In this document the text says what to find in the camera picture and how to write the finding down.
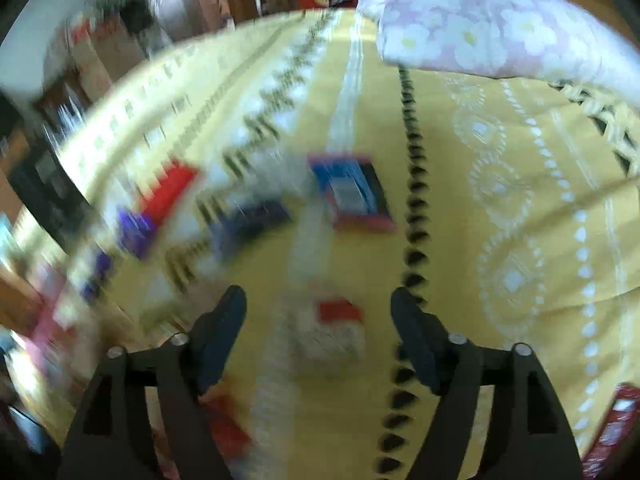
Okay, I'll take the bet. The black printed box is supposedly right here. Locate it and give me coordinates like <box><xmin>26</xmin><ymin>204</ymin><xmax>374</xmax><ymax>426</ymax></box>
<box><xmin>10</xmin><ymin>147</ymin><xmax>93</xmax><ymax>256</ymax></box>

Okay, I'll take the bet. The purple snack packet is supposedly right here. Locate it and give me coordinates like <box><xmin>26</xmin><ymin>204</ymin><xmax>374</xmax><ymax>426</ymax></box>
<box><xmin>116</xmin><ymin>207</ymin><xmax>160</xmax><ymax>261</ymax></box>

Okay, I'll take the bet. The blue pink-edged snack packet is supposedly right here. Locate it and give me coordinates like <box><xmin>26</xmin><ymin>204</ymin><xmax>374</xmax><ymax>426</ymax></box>
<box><xmin>307</xmin><ymin>152</ymin><xmax>397</xmax><ymax>234</ymax></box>

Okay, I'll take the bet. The red patterned packet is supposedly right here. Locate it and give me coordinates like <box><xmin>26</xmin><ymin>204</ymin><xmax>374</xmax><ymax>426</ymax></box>
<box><xmin>582</xmin><ymin>382</ymin><xmax>640</xmax><ymax>479</ymax></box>

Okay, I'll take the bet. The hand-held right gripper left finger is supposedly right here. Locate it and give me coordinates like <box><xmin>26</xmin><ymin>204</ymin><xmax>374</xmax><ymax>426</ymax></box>
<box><xmin>57</xmin><ymin>285</ymin><xmax>248</xmax><ymax>480</ymax></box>

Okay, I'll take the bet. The floral white quilt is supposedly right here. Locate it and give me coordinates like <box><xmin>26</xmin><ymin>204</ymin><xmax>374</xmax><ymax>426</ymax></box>
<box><xmin>357</xmin><ymin>0</ymin><xmax>640</xmax><ymax>107</ymax></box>

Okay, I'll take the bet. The yellow patterned bedsheet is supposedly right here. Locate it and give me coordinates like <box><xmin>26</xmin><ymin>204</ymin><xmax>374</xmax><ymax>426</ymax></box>
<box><xmin>10</xmin><ymin>7</ymin><xmax>640</xmax><ymax>480</ymax></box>

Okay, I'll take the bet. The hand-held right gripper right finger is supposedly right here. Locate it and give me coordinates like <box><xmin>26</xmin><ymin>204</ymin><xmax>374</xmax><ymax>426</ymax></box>
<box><xmin>391</xmin><ymin>287</ymin><xmax>583</xmax><ymax>480</ymax></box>

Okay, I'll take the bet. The red and white snack packet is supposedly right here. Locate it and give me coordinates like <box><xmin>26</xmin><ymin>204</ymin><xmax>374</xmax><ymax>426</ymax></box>
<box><xmin>287</xmin><ymin>297</ymin><xmax>369</xmax><ymax>377</ymax></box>

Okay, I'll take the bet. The dark blue snack packet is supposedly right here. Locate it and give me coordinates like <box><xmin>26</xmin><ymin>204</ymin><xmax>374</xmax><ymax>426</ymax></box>
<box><xmin>210</xmin><ymin>200</ymin><xmax>294</xmax><ymax>257</ymax></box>

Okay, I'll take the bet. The flat red snack packet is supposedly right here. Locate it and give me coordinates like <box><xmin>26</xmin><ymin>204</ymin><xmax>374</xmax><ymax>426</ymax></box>
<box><xmin>137</xmin><ymin>162</ymin><xmax>201</xmax><ymax>226</ymax></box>

